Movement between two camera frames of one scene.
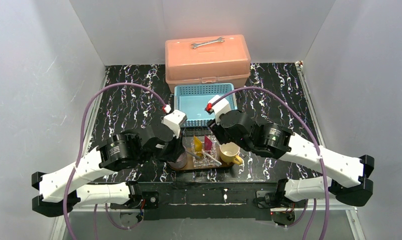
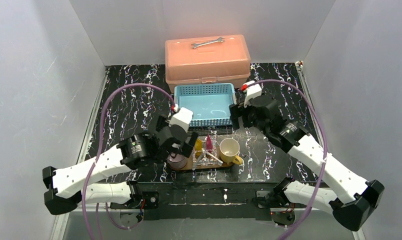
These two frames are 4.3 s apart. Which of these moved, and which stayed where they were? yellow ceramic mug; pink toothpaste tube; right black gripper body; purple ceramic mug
Moved: right black gripper body
Stayed: purple ceramic mug; pink toothpaste tube; yellow ceramic mug
